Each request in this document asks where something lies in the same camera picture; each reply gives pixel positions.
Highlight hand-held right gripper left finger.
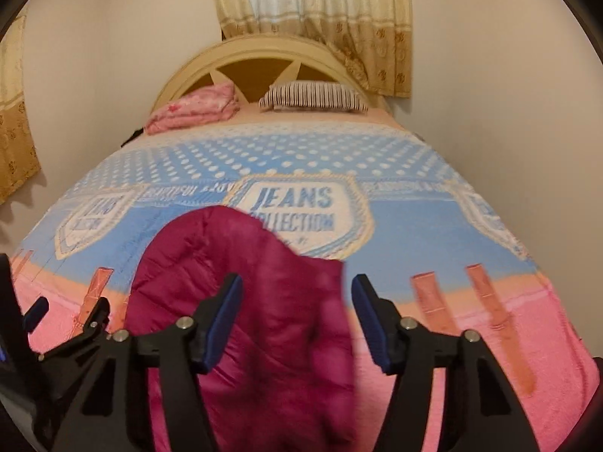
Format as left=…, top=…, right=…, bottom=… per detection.
left=51, top=273, right=244, bottom=452

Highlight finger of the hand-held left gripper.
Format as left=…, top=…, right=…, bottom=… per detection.
left=35, top=296, right=114, bottom=377
left=23, top=298, right=50, bottom=333

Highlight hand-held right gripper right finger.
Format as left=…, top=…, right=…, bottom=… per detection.
left=351, top=273, right=540, bottom=452

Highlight magenta quilted puffer jacket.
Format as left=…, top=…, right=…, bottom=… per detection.
left=127, top=206, right=356, bottom=452

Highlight pink and blue printed blanket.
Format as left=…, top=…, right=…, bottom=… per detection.
left=9, top=120, right=601, bottom=452

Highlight beige floral curtain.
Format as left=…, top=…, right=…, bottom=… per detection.
left=0, top=14, right=42, bottom=205
left=210, top=0, right=414, bottom=99

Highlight folded pink floral cloth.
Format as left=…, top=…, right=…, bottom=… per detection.
left=144, top=81, right=241, bottom=135

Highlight striped pillow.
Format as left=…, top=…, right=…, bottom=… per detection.
left=258, top=81, right=369, bottom=115

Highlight cream wooden headboard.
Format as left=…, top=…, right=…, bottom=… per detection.
left=151, top=35, right=392, bottom=114

